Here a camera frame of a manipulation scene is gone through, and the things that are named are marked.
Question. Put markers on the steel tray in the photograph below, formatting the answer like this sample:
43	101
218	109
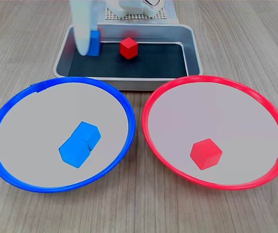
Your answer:
192	48

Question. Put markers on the small blue cube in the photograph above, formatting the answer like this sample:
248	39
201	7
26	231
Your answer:
95	44
87	133
73	153

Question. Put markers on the white plate with blue rim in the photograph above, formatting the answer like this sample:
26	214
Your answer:
32	136

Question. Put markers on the small red cube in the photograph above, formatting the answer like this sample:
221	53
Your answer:
205	154
128	48

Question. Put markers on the white plate with red rim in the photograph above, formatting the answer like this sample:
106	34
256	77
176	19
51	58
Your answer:
238	121

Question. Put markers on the pale perforated base plate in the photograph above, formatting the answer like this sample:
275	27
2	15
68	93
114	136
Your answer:
163	14

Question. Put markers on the black tray mat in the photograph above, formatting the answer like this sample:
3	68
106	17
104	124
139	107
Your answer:
134	65

